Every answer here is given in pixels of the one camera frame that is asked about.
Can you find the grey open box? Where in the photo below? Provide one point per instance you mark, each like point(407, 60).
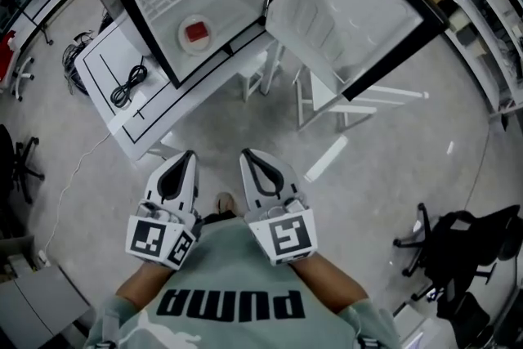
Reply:
point(16, 253)

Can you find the white plate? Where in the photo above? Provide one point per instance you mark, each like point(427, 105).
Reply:
point(196, 47)

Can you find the person's left forearm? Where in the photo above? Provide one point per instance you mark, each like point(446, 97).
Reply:
point(143, 282)

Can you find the small white stool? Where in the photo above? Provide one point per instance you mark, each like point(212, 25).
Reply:
point(253, 71)

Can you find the person's right forearm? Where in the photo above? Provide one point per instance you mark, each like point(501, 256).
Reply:
point(327, 286)

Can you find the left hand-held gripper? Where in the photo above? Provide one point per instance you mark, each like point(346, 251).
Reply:
point(149, 237)

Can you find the white power strip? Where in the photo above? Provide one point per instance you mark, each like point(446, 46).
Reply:
point(44, 258)

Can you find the grey cabinet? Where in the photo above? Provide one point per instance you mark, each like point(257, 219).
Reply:
point(41, 310)

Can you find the black mesh office chair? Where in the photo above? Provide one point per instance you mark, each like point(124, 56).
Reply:
point(461, 241)

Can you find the person's black trousers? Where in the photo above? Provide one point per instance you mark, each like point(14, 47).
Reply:
point(218, 218)

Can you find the white table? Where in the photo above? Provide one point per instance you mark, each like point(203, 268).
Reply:
point(102, 86)

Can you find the white paper sheet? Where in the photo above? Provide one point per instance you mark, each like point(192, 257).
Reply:
point(124, 116)

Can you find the person's beige shoe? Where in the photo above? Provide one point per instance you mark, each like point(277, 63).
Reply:
point(225, 203)

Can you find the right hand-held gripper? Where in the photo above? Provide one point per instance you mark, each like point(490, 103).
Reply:
point(288, 235)

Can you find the person's green shirt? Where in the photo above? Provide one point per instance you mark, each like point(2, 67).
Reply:
point(229, 265)

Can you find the black mini fridge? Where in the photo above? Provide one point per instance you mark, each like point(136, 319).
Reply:
point(318, 4)

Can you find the white shelving unit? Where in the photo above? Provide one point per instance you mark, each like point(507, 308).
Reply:
point(490, 32)

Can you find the black swivel chair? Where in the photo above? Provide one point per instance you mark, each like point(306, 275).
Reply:
point(10, 159)

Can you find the red and white chair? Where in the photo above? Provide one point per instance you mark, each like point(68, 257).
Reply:
point(6, 53)

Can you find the red meat slice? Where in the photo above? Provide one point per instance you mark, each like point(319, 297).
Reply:
point(197, 32)

